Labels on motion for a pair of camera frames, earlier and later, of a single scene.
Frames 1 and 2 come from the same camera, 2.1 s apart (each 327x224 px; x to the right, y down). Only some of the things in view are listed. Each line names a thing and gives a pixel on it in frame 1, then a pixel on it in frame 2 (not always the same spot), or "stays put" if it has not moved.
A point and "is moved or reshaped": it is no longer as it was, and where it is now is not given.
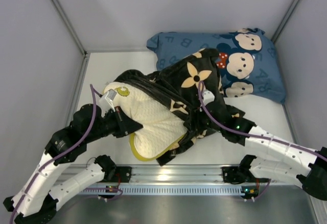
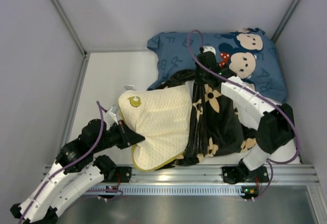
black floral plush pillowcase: [192, 83] is moved or reshaped
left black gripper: [121, 122] -> [123, 134]
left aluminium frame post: [64, 15] stays put
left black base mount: [123, 174] stays put
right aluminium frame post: [292, 8] stays put
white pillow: [161, 126] is moved or reshaped
